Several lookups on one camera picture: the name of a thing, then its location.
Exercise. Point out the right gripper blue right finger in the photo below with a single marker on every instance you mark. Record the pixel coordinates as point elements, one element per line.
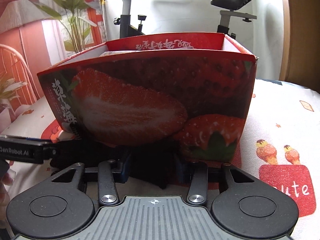
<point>185,170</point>

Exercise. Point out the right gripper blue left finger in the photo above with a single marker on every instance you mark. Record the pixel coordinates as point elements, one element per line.
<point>119,169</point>

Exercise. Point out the person's hand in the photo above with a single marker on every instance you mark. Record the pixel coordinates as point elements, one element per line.
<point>7,178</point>

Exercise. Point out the red strawberry cardboard box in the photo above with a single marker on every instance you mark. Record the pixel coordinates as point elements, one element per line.
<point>184,92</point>

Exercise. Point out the white cartoon print mat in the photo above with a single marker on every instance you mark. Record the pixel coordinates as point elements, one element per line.
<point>284,115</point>

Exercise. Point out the brown wooden cabinet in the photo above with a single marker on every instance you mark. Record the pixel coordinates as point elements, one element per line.
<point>300,62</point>

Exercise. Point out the black exercise bike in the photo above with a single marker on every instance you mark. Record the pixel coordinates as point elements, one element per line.
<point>133,17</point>

